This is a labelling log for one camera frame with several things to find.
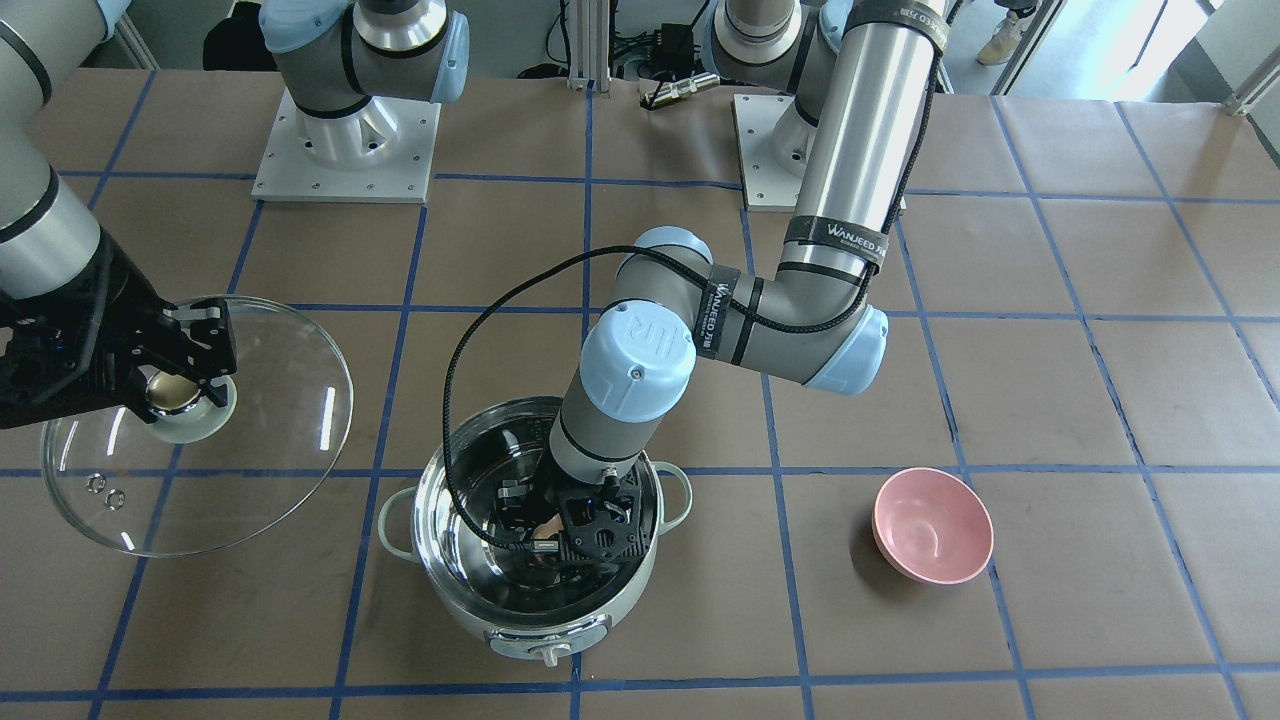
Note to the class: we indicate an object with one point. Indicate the pink bowl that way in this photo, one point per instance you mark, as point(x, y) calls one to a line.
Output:
point(932, 528)

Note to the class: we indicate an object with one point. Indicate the pale green electric pot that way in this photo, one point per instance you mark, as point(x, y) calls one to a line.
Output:
point(523, 601)

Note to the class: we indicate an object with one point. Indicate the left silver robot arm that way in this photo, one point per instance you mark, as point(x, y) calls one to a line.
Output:
point(886, 54)

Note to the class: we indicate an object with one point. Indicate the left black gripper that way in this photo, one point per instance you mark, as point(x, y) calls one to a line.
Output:
point(549, 492)

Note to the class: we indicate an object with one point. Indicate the silver metal connector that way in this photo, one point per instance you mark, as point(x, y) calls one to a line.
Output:
point(667, 93)

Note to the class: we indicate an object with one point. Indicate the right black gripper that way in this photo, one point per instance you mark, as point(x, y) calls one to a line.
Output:
point(97, 336)

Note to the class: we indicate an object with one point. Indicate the beige egg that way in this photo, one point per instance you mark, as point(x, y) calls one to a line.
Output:
point(549, 529)

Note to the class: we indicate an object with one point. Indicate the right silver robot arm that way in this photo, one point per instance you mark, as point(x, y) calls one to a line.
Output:
point(338, 60)

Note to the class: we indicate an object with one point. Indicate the glass pot lid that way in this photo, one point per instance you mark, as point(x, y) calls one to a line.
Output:
point(203, 477)

